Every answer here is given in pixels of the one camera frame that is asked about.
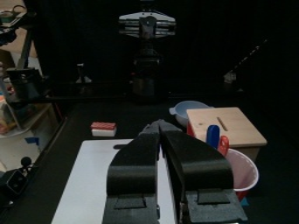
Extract white brace anchor bracket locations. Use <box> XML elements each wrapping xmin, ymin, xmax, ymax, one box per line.
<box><xmin>74</xmin><ymin>62</ymin><xmax>93</xmax><ymax>85</ymax></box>
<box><xmin>222</xmin><ymin>70</ymin><xmax>238</xmax><ymax>84</ymax></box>

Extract wooden box with red front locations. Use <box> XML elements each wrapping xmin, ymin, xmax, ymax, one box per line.
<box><xmin>185</xmin><ymin>107</ymin><xmax>268</xmax><ymax>163</ymax></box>

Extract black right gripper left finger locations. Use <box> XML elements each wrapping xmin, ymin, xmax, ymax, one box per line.
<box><xmin>101</xmin><ymin>122</ymin><xmax>161</xmax><ymax>224</ymax></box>

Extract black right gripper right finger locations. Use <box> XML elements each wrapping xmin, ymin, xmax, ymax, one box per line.
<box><xmin>156</xmin><ymin>118</ymin><xmax>248</xmax><ymax>224</ymax></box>

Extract grey bowl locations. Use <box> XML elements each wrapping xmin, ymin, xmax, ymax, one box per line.
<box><xmin>168</xmin><ymin>100</ymin><xmax>213</xmax><ymax>128</ymax></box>

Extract red plastic cup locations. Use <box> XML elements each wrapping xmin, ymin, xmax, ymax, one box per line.
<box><xmin>222</xmin><ymin>148</ymin><xmax>260</xmax><ymax>202</ymax></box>

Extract blue tape strip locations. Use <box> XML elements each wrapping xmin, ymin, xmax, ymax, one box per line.
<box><xmin>22</xmin><ymin>136</ymin><xmax>41</xmax><ymax>146</ymax></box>

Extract white cutting board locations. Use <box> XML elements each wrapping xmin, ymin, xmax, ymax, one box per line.
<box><xmin>50</xmin><ymin>139</ymin><xmax>180</xmax><ymax>224</ymax></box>

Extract black webcam on stand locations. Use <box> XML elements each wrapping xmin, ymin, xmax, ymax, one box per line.
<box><xmin>0</xmin><ymin>156</ymin><xmax>34</xmax><ymax>205</ymax></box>

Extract metal frame post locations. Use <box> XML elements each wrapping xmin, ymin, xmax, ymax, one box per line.
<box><xmin>15</xmin><ymin>27</ymin><xmax>33</xmax><ymax>71</ymax></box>

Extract black clamp mount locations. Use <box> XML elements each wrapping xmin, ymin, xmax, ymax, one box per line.
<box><xmin>3</xmin><ymin>67</ymin><xmax>50</xmax><ymax>103</ymax></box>

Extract thin diagonal brace rod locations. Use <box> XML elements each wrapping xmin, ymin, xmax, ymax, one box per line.
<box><xmin>232</xmin><ymin>38</ymin><xmax>269</xmax><ymax>74</ymax></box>

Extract red white nigiri sushi toy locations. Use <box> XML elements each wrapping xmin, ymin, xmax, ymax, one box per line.
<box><xmin>89</xmin><ymin>122</ymin><xmax>117</xmax><ymax>137</ymax></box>

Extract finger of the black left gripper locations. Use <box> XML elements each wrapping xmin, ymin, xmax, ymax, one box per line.
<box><xmin>138</xmin><ymin>16</ymin><xmax>149</xmax><ymax>40</ymax></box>
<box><xmin>146</xmin><ymin>16</ymin><xmax>157</xmax><ymax>40</ymax></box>

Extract blue toy utensil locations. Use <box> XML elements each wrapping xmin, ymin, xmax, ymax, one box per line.
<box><xmin>205</xmin><ymin>124</ymin><xmax>220</xmax><ymax>150</ymax></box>

